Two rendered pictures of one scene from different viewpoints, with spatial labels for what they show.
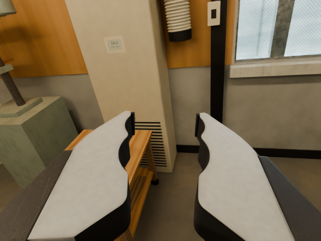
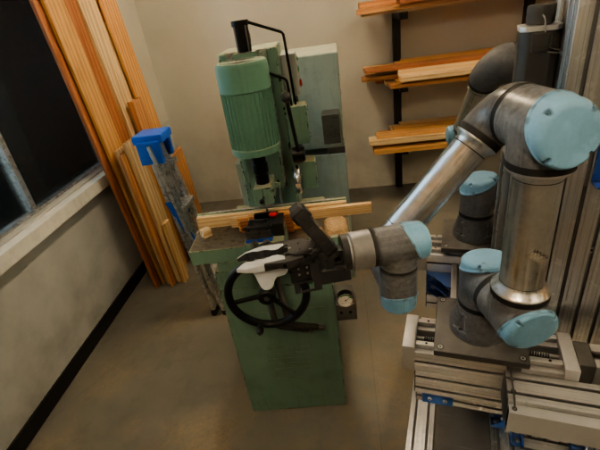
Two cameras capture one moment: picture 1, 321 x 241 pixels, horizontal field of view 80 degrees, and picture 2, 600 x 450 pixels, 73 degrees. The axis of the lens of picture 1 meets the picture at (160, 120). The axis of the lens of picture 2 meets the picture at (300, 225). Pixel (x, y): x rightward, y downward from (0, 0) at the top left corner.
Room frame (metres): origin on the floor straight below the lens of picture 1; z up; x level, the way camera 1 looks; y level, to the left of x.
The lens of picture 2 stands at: (0.10, 0.66, 1.64)
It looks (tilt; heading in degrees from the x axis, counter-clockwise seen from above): 28 degrees down; 261
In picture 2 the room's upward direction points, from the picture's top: 8 degrees counter-clockwise
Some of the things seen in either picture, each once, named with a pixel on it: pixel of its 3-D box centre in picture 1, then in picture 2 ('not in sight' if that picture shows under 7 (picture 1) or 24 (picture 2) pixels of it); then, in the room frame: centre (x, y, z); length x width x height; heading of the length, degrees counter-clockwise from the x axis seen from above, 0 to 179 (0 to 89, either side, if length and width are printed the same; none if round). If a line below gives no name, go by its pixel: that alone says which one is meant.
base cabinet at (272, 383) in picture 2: not in sight; (290, 308); (-0.05, -0.90, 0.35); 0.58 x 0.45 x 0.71; 76
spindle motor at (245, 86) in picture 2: not in sight; (249, 108); (-0.02, -0.78, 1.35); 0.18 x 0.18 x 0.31
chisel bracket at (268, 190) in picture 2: not in sight; (266, 191); (-0.03, -0.80, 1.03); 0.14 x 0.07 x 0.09; 76
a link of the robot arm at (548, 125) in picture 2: not in sight; (528, 229); (-0.45, 0.06, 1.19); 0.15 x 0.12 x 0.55; 84
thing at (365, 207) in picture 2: not in sight; (300, 214); (-0.14, -0.75, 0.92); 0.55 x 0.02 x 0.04; 166
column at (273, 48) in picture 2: not in sight; (265, 137); (-0.09, -1.06, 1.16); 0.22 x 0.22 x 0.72; 76
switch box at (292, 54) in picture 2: not in sight; (290, 73); (-0.24, -1.06, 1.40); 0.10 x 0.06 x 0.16; 76
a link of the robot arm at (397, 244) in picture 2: not in sight; (398, 244); (-0.19, 0.03, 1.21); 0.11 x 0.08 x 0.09; 174
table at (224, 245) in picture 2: not in sight; (270, 242); (0.00, -0.67, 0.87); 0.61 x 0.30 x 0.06; 166
